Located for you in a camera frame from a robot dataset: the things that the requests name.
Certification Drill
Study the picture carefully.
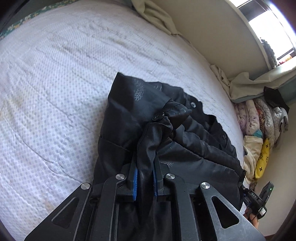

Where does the black padded police jacket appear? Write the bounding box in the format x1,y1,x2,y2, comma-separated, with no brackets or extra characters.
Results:
93,71,247,241

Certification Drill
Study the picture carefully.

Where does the person's right hand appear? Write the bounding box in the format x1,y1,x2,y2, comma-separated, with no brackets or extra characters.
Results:
243,208,259,229

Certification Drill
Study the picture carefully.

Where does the yellow patterned pillow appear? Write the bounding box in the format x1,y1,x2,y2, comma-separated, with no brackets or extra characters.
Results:
254,138,270,180

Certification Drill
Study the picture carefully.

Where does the cream folded blanket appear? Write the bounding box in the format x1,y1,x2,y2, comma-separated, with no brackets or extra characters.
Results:
243,136,263,184

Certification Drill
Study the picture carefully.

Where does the grey dotted folded quilt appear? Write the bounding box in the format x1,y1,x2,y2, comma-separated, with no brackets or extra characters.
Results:
254,98,288,149

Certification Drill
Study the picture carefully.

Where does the lilac floral folded quilt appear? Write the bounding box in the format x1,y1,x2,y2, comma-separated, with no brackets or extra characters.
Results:
234,99,263,138

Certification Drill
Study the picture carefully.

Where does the black cloth on pile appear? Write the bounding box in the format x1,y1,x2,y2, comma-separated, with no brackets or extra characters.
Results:
263,86,290,113

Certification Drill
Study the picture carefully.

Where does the beige crumpled sheet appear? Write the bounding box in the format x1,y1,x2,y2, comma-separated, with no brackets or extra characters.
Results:
127,1,295,103

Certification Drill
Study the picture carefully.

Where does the white quilted mattress cover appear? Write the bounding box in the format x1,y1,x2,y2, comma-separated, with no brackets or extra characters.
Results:
1,1,243,240

